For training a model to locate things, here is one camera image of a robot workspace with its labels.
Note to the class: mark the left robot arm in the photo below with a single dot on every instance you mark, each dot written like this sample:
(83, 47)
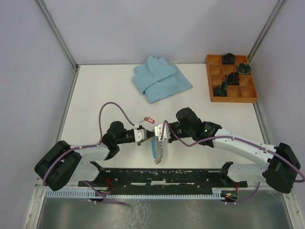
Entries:
(65, 164)

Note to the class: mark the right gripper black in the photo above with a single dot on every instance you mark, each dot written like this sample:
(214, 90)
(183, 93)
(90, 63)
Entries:
(169, 140)

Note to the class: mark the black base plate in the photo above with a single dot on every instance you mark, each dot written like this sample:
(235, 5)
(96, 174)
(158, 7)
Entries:
(140, 181)

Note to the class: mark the light blue cloth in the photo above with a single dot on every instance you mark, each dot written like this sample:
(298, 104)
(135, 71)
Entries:
(157, 79)

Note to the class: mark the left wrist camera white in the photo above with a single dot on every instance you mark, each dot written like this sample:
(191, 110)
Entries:
(139, 135)

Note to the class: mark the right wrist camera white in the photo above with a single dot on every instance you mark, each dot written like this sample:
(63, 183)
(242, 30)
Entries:
(162, 132)

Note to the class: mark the wooden compartment tray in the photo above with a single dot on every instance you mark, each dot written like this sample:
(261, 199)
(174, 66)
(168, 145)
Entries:
(230, 79)

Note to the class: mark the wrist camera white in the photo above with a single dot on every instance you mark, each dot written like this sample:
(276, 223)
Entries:
(139, 135)
(162, 132)

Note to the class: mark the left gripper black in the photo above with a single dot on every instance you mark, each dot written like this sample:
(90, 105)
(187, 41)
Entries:
(148, 133)

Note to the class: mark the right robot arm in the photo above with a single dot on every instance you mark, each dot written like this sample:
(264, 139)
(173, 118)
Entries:
(277, 166)

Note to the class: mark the metal key organizer plate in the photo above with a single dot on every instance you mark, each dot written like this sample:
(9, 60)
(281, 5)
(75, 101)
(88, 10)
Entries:
(157, 149)

